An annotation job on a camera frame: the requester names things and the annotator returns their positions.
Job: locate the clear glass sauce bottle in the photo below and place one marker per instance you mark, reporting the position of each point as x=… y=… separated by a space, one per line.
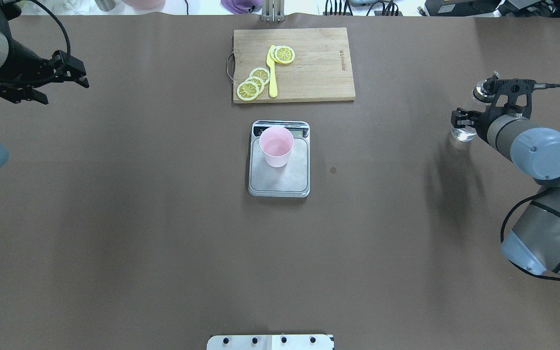
x=481 y=96

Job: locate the purple cloth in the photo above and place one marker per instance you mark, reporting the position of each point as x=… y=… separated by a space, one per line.
x=241 y=6

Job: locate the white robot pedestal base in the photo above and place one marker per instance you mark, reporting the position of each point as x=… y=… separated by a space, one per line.
x=271 y=342

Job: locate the yellow plastic knife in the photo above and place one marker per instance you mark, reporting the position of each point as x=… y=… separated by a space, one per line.
x=270 y=62

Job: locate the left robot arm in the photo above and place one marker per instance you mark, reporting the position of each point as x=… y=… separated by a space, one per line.
x=14 y=54

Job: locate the aluminium frame post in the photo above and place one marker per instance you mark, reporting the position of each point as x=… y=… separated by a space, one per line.
x=273 y=11

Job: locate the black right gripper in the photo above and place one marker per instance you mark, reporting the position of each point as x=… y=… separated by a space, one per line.
x=485 y=118

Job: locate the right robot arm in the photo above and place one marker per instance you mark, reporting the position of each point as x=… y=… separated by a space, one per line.
x=533 y=242

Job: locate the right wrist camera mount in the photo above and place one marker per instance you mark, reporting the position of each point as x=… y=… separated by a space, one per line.
x=508 y=96

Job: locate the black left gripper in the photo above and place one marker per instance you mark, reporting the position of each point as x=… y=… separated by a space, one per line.
x=23 y=62

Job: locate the pink plastic cup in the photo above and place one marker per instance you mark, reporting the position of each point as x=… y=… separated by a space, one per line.
x=277 y=144

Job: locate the silver digital kitchen scale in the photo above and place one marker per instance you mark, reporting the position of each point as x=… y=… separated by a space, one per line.
x=291 y=180

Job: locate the bamboo cutting board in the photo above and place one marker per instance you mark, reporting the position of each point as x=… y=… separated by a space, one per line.
x=320 y=72

